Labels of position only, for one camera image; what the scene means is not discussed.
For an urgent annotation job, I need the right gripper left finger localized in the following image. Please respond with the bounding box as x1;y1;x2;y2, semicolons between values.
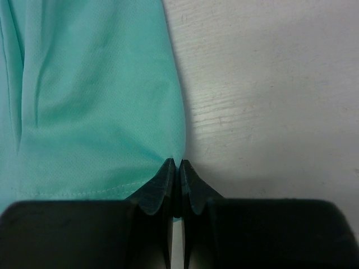
1;159;176;268

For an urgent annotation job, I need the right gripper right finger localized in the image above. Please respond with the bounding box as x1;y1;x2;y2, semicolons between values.
179;160;358;268

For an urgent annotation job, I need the mint green t shirt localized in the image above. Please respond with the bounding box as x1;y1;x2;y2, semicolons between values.
1;1;186;210

